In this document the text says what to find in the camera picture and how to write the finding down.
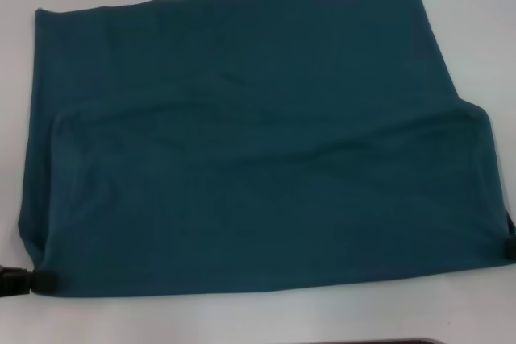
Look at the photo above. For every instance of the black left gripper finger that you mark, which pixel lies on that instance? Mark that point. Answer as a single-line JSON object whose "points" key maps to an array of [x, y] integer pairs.
{"points": [[42, 281]]}

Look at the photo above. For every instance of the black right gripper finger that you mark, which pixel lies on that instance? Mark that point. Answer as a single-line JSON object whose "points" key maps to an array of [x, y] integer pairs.
{"points": [[511, 248]]}

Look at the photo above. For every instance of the teal FREE print T-shirt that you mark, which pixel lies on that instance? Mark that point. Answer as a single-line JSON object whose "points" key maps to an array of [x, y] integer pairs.
{"points": [[258, 138]]}

